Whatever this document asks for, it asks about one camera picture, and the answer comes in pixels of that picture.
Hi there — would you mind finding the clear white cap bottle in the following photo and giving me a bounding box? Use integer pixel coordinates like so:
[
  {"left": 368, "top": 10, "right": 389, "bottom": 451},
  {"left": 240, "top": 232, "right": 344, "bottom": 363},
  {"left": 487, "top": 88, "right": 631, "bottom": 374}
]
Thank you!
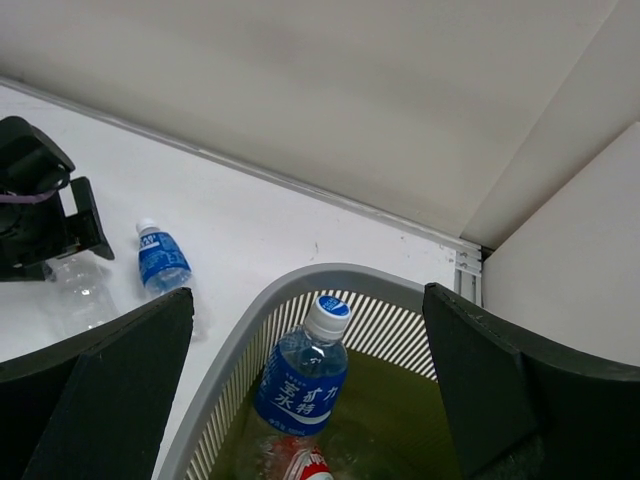
[{"left": 50, "top": 252, "right": 119, "bottom": 336}]

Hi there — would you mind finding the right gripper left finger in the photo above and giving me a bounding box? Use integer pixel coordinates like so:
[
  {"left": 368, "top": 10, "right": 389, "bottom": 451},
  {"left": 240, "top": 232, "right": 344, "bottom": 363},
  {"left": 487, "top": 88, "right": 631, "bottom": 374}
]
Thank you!
[{"left": 1, "top": 288, "right": 194, "bottom": 479}]

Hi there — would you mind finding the blue label bottle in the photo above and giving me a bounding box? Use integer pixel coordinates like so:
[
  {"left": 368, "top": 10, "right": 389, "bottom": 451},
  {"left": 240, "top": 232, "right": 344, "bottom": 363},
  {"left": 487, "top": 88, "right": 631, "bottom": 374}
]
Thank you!
[
  {"left": 134, "top": 217, "right": 201, "bottom": 341},
  {"left": 234, "top": 294, "right": 352, "bottom": 480}
]

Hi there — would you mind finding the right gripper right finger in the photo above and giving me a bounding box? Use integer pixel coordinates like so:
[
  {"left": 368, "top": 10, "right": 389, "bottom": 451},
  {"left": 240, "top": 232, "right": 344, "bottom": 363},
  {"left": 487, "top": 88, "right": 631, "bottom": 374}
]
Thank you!
[{"left": 423, "top": 283, "right": 639, "bottom": 479}]

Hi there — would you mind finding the red label water bottle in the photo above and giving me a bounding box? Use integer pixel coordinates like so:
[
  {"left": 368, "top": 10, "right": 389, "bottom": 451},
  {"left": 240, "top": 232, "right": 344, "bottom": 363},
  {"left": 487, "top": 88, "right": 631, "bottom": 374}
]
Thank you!
[{"left": 266, "top": 437, "right": 334, "bottom": 480}]

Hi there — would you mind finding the green mesh waste bin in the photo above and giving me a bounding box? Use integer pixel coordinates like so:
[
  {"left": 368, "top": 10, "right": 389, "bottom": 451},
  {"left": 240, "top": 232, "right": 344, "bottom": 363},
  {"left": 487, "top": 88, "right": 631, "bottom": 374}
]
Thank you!
[{"left": 158, "top": 263, "right": 461, "bottom": 479}]

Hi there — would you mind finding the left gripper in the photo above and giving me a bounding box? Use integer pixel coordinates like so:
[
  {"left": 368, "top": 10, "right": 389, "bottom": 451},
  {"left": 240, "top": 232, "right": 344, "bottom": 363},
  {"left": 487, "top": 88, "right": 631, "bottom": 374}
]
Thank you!
[{"left": 1, "top": 116, "right": 115, "bottom": 282}]

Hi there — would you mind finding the aluminium rail back edge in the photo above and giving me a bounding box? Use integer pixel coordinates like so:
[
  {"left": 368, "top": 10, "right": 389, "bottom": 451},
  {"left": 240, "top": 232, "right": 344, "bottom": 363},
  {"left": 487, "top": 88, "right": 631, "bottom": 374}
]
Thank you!
[{"left": 1, "top": 76, "right": 483, "bottom": 306}]

